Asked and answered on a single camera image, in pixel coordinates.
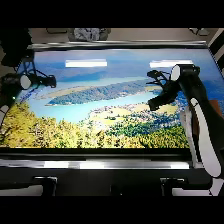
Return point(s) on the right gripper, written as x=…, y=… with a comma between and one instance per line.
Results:
x=161, y=98

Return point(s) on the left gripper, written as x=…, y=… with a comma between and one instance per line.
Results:
x=48, y=81

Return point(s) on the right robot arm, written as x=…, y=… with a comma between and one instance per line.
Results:
x=204, y=133

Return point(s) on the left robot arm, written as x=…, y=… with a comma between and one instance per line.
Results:
x=13, y=82

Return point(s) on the heap of clothes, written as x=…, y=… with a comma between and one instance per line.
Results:
x=87, y=33

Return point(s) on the silver frame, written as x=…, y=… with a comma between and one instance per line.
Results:
x=100, y=164

